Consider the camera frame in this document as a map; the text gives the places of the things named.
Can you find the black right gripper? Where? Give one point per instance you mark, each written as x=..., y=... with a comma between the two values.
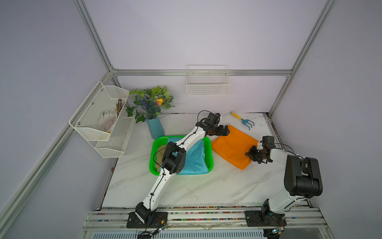
x=250, y=153

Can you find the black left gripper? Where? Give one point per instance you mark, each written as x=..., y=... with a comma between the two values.
x=221, y=132

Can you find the orange pants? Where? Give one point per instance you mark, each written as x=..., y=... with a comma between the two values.
x=233, y=147

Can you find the green plastic basket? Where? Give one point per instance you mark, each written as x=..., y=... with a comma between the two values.
x=164, y=141

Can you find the teal pants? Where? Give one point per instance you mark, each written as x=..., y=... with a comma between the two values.
x=195, y=160

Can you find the beige pants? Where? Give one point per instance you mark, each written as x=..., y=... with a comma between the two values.
x=159, y=157

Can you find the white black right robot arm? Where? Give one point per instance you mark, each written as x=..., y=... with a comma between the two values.
x=302, y=177

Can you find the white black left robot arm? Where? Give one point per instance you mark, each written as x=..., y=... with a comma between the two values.
x=174, y=160

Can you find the blue yellow garden rake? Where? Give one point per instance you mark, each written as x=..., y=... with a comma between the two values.
x=248, y=123

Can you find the teal cylindrical vase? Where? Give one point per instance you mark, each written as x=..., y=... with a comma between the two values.
x=155, y=127

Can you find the artificial flower bouquet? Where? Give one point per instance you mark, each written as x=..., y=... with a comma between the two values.
x=149, y=103

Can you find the dried twig bundle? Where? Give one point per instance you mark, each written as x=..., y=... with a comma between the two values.
x=119, y=106

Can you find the clear glove in shelf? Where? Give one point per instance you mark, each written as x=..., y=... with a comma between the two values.
x=107, y=120

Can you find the white mesh two-tier shelf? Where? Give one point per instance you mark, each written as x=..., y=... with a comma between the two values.
x=84, y=121

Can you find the white wire wall basket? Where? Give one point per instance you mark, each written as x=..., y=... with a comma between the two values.
x=207, y=80

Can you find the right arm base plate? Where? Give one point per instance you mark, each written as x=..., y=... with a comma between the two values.
x=259, y=219

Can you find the aluminium frame rail front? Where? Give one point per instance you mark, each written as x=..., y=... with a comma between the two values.
x=199, y=218

